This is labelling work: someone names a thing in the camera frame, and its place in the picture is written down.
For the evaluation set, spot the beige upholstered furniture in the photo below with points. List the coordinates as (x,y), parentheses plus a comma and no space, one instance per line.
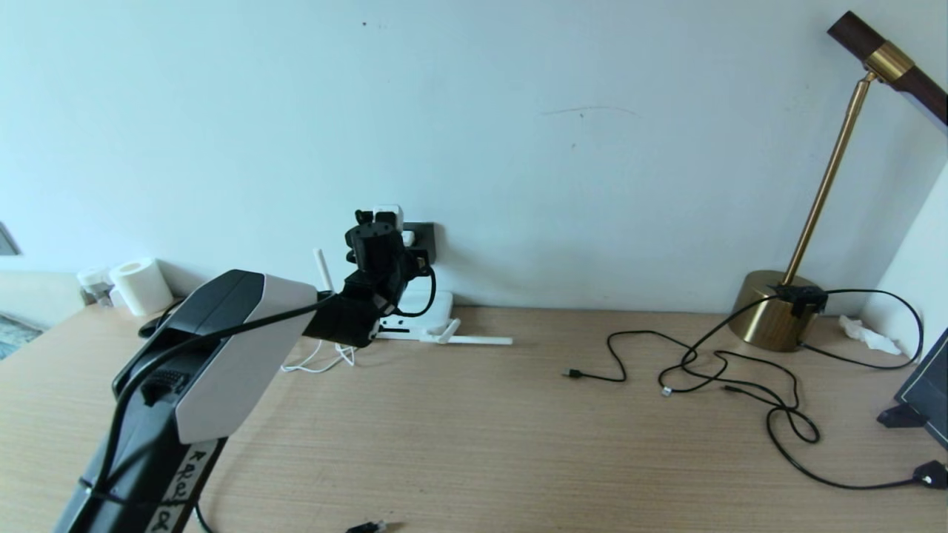
(37,296)

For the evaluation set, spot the brass desk lamp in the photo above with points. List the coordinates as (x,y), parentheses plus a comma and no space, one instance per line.
(770,320)

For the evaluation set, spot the black round desk grommet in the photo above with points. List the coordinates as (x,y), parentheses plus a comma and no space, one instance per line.
(154,326)

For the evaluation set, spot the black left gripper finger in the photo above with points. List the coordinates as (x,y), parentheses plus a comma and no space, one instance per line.
(421,260)
(395,239)

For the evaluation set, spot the patterned grey fabric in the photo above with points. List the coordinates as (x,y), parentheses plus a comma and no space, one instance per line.
(15,337)

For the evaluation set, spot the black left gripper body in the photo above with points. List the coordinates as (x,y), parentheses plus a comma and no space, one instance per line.
(379,263)

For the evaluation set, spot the grey wall power socket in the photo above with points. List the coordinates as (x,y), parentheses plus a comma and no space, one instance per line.
(428,238)

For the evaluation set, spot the white toilet paper roll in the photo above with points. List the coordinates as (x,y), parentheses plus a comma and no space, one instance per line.
(142,285)

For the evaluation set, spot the white router with antennas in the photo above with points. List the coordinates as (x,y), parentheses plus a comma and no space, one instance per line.
(441,303)

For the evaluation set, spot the black adapter block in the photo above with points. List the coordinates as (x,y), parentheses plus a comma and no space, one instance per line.
(801,298)

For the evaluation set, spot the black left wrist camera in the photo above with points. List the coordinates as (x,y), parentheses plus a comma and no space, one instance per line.
(381,216)

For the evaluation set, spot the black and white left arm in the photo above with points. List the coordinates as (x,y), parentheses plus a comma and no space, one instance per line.
(222,348)

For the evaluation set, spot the crumpled white tissue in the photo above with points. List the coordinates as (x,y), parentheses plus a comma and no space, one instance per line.
(868,335)

